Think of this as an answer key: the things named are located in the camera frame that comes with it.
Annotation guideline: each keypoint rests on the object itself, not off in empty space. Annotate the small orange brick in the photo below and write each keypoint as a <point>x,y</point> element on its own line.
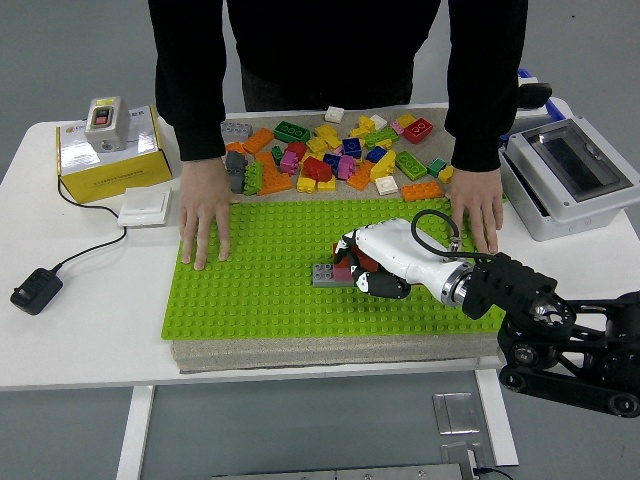
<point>235,148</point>

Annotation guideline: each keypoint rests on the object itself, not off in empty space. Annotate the grey slope brick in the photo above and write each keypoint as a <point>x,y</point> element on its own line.
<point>236,160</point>

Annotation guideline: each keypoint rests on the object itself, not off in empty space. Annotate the small dark green brick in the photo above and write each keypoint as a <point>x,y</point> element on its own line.
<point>277,154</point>

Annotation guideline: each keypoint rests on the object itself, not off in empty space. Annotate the person's right hand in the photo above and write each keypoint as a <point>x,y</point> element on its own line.
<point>205,205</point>

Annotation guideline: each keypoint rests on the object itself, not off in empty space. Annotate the grey push-button switch box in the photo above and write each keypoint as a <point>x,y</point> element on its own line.
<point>106,125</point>

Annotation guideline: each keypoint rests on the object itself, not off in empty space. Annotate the yellow cardboard box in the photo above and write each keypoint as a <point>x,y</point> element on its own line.
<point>115,177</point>

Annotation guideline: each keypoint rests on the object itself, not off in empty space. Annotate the pink two-by-two brick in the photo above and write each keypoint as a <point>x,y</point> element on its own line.
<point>346,168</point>
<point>342,275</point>
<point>288,163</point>

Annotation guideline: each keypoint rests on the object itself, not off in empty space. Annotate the grey metal bar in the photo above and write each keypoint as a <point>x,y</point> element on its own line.
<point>340,472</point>

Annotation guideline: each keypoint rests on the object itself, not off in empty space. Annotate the white wall switch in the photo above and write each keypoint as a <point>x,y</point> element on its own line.
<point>144,207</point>

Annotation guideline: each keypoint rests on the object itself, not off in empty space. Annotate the person's right forearm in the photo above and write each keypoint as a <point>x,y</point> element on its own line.
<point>197,125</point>

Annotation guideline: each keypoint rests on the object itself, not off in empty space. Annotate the dark green two-by-three brick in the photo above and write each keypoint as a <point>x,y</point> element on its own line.
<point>291,132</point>

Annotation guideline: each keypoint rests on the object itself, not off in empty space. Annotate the grey two-by-four brick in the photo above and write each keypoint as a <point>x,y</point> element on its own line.
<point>236,132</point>
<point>323,275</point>

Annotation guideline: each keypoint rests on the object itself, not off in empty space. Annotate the orange two-by-four brick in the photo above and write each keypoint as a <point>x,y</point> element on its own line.
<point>259,141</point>
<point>422,191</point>

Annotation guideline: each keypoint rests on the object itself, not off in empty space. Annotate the red slope brick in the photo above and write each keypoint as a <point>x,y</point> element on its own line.
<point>316,169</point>

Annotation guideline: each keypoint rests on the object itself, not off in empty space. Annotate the black plug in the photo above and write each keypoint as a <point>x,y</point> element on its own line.
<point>536,94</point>

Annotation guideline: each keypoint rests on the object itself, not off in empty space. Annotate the small yellow brick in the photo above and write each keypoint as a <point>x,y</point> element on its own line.
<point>446,175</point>
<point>367,123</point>
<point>357,134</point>
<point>334,143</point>

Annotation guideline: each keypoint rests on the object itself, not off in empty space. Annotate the white socket plate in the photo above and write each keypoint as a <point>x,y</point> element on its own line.
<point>537,113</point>

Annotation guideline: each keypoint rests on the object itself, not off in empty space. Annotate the person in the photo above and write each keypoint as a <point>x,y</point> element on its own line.
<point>330,40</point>

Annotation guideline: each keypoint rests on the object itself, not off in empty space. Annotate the grey-brown foam mat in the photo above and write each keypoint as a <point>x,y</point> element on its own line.
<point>300,355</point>

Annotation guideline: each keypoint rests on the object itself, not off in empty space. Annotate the small red brick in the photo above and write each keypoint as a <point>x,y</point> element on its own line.
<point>297,150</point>

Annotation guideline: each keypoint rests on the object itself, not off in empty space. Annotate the blue brick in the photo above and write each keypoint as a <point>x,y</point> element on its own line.
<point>352,147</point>
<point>332,161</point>
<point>377,154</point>

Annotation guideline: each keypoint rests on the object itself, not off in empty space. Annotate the robot right hand white shell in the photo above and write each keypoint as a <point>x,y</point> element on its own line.
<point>390,245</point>

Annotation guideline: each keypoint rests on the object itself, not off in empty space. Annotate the person's left hand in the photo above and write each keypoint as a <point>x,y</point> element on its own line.
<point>477,195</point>

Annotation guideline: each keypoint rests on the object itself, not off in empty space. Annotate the green studded baseplate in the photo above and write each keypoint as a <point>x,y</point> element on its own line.
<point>270,305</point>

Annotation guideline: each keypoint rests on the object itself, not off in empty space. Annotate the black power adapter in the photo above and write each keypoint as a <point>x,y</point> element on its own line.
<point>36,292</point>

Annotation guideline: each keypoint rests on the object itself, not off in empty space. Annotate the white table leg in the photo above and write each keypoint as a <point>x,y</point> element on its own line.
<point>136,432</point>
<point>496,417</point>

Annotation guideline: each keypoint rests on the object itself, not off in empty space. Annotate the large orange plate brick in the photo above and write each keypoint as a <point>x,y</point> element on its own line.
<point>272,180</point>

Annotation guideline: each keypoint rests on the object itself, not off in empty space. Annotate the red two-by-three brick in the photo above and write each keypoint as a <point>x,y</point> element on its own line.
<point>418,131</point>

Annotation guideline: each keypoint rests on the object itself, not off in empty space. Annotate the blue plastic bin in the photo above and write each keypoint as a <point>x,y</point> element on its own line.
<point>555,107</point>

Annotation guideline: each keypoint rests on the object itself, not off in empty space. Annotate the red two-by-four brick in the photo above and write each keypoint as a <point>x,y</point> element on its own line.
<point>360,261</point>

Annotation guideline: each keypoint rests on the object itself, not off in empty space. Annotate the large yellow slope brick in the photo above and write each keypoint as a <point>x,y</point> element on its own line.
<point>383,167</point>

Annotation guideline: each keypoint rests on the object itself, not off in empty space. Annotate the lime green long brick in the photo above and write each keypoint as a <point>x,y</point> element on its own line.
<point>253,179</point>
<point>381,139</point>

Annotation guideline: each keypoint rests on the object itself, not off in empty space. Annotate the grey distribution box with window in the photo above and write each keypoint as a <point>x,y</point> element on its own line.
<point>565,165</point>

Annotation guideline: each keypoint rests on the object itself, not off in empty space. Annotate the small teal green brick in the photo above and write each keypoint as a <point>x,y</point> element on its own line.
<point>436,168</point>

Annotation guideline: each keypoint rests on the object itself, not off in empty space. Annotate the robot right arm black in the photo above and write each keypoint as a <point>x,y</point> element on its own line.
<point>505,285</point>

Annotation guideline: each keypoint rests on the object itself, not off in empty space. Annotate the white square tile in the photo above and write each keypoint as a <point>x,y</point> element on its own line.
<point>334,115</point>
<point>386,185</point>
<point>380,121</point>

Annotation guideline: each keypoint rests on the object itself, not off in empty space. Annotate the small pink brick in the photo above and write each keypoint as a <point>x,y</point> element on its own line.
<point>397,129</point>

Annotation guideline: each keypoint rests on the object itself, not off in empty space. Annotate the person's left forearm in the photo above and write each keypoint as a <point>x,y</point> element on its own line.
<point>477,130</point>

